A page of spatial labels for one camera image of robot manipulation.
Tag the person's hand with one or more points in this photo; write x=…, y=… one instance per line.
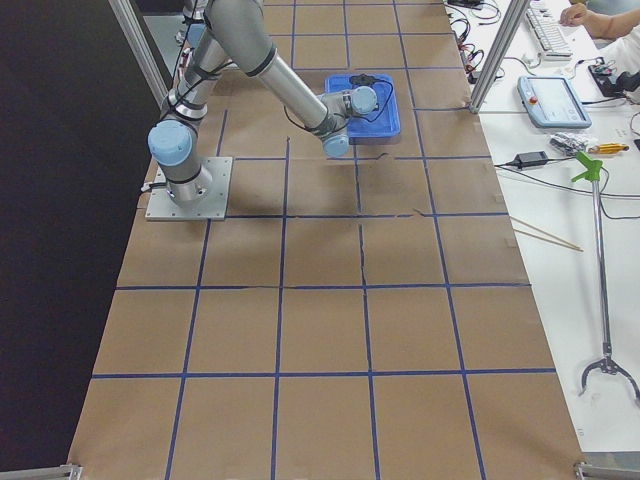
x=576, y=15

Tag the person's forearm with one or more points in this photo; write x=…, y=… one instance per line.
x=611, y=27

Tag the blue plastic tray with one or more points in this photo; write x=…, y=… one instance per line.
x=384, y=121

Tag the white keyboard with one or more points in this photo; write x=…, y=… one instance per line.
x=546, y=34

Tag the blue teach pendant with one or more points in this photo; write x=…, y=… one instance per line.
x=552, y=103

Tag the long metal reacher grabber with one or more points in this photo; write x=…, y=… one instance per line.
x=606, y=364

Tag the green clamp tool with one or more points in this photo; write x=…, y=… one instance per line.
x=592, y=168

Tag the black power adapter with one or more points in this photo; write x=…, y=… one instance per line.
x=530, y=159

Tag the wooden chopstick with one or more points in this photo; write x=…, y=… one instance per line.
x=527, y=229

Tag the brown paper table cover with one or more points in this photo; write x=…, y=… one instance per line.
x=362, y=318

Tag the aluminium frame post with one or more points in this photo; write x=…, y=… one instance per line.
x=510, y=22

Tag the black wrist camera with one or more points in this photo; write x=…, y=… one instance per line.
x=362, y=80

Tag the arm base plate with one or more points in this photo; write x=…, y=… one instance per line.
x=204, y=197

